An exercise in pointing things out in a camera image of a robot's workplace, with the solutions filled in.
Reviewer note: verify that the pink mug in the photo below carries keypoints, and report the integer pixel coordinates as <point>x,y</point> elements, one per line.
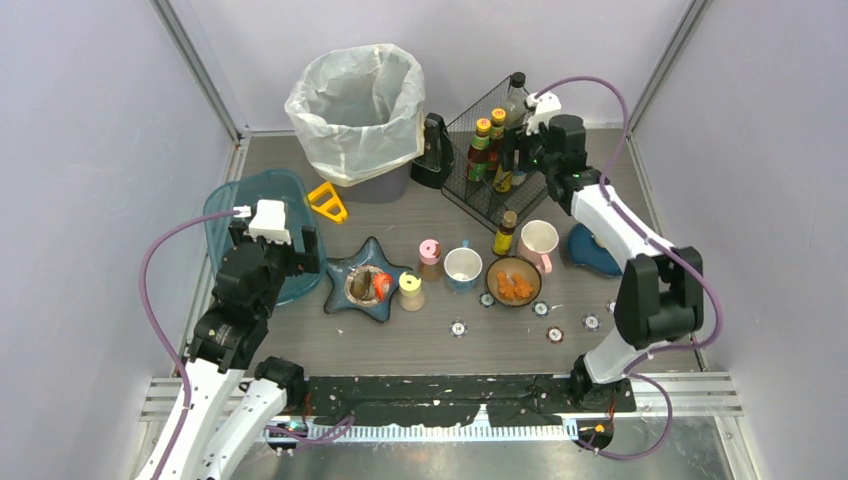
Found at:
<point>538,241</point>

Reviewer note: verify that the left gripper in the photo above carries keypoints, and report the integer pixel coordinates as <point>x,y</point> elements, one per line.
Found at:
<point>308,241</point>

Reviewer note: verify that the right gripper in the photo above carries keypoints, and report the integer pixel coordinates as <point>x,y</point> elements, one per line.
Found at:
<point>526,139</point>

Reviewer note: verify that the dark blue plate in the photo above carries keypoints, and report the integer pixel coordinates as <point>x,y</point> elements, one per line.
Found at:
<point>582,250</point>

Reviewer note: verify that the grey trash bin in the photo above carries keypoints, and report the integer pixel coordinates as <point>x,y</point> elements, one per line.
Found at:
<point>385,188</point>

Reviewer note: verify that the small brown cap bottle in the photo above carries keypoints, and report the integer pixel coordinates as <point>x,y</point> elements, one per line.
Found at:
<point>504,235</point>

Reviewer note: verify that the blue floral mug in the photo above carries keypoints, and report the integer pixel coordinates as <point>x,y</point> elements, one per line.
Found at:
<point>462,266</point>

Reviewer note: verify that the black device behind bin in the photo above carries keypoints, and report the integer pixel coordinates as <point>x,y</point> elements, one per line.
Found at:
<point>434,166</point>

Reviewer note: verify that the blue star-shaped plate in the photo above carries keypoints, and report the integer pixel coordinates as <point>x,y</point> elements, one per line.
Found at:
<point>351,280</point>

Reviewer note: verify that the shrimp on plate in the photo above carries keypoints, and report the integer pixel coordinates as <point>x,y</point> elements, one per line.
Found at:
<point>382,285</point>

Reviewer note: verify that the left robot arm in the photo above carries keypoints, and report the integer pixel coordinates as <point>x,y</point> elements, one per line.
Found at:
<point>198,441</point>

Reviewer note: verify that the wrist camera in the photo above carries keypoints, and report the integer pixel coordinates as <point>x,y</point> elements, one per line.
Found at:
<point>267,220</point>
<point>540,109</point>

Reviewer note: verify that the red poker chip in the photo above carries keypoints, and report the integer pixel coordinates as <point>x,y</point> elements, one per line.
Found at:
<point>554,335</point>

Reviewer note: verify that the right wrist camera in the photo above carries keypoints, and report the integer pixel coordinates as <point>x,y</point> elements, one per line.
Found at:
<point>540,109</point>

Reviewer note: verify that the pink cap spice jar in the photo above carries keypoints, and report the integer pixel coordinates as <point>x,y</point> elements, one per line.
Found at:
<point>430,265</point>

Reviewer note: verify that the small yellow oil bottle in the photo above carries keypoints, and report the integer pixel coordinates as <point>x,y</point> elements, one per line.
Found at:
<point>503,177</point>

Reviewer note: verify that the black cap glass bottle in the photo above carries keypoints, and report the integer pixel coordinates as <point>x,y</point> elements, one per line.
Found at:
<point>514,102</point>

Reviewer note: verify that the yellow cap sauce bottle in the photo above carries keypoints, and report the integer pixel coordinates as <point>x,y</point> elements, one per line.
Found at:
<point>477,149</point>
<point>496,132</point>

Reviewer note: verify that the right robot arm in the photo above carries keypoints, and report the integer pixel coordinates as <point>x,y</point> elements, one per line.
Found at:
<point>660,298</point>

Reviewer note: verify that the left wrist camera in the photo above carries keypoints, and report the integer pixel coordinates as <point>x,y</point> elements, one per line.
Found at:
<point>267,220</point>

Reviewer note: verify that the white trash bag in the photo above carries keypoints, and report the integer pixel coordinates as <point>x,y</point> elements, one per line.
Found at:
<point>358,112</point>

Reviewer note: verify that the black wire rack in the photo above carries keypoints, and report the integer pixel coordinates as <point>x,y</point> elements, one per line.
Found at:
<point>478,184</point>

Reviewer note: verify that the yellow plastic holder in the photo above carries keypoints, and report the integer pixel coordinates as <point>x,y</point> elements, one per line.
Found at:
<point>326,201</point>

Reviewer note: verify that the yellow cap spice jar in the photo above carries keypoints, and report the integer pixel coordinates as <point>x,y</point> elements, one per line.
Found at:
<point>411,298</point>

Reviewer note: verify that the brown bowl with nuggets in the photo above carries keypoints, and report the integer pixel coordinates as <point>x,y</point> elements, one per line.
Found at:
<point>513,282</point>

